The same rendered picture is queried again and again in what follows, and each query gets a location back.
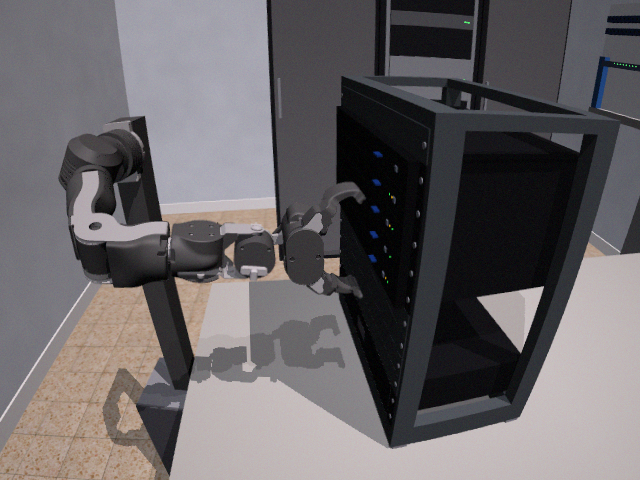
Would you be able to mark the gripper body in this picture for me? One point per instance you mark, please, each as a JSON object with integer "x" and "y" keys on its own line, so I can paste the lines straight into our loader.
{"x": 304, "y": 257}

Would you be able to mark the black server rack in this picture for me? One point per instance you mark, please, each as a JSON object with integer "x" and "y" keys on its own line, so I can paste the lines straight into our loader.
{"x": 525, "y": 211}

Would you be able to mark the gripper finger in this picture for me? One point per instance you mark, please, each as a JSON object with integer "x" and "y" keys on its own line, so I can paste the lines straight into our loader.
{"x": 344, "y": 285}
{"x": 318, "y": 217}

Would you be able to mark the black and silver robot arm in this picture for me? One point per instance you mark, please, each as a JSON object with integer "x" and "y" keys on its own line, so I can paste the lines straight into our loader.
{"x": 144, "y": 252}

